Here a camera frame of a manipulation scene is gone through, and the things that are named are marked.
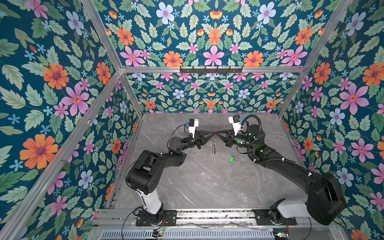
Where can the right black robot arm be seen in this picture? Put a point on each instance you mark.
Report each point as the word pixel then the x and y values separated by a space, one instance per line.
pixel 325 199

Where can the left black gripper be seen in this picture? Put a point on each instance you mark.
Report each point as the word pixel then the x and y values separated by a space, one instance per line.
pixel 199 140

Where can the white slotted cable duct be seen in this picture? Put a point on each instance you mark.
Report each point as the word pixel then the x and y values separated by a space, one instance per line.
pixel 188 234

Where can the key with green cover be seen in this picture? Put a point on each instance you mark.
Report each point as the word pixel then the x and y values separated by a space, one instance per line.
pixel 231 159

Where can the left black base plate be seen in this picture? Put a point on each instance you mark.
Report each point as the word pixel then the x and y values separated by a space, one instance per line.
pixel 168 218

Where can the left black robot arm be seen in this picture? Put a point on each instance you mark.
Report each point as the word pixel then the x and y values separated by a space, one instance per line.
pixel 145 174

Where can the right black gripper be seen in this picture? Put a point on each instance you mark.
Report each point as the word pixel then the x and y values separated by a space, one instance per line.
pixel 229 140

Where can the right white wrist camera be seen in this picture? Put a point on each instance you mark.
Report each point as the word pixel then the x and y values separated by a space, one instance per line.
pixel 236 122

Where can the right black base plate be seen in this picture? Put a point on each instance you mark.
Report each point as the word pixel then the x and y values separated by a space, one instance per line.
pixel 268 217

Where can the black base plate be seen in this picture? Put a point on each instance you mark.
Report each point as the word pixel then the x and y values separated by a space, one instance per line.
pixel 268 217
pixel 168 218

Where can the aluminium front rail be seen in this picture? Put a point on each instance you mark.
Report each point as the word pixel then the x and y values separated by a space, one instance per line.
pixel 243 218

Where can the black hook rail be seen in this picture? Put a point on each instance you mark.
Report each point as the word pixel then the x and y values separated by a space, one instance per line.
pixel 211 70

